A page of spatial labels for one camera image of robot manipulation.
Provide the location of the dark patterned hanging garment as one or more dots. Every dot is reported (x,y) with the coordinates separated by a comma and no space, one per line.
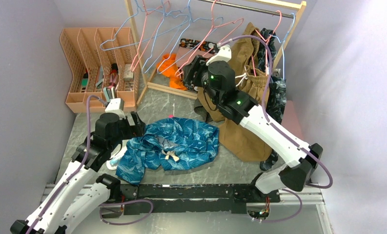
(277,91)

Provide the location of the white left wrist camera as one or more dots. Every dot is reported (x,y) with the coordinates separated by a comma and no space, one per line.
(116,106)

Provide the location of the toothbrush blister pack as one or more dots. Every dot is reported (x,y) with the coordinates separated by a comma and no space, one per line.
(112,163)

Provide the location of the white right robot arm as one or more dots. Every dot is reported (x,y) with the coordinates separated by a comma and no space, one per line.
(300,159)

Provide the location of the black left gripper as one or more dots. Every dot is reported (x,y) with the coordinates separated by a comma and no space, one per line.
(137,128)

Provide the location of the brown hanging shorts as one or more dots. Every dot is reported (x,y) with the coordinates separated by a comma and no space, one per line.
(241,142)

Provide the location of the pink mat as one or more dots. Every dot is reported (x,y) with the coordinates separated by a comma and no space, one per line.
(290,120)

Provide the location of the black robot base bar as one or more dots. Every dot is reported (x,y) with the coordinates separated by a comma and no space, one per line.
(174,198)

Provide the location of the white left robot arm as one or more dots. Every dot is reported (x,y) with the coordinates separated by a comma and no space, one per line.
(82,189)

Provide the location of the black orange patterned garment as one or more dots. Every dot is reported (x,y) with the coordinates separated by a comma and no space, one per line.
(197,44)

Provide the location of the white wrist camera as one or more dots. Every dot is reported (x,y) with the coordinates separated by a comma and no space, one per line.
(224,54)
(116,106)

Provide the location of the olive green garment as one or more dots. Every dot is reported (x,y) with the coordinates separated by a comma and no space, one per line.
(201,111)

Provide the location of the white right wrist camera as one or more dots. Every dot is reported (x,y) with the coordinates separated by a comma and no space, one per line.
(224,54)

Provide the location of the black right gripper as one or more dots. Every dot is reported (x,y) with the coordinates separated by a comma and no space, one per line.
(198,64)

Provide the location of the blue leaf-print shorts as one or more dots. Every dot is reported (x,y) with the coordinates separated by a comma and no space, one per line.
(172,144)

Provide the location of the pink folded garment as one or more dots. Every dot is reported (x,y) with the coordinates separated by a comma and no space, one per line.
(183,54)

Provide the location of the peach plastic desk organizer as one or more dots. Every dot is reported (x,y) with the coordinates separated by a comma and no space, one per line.
(100,60)

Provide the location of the wooden clothes rack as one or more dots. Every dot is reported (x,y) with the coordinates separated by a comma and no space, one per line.
(148,84)

